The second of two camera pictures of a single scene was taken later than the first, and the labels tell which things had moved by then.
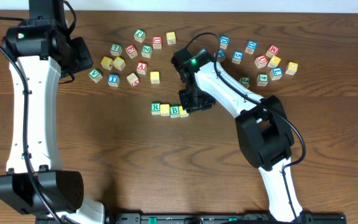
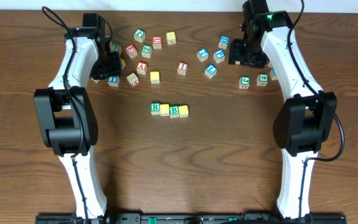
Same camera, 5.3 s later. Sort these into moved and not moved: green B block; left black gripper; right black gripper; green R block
Moved: left black gripper; right black gripper
Not moved: green R block; green B block
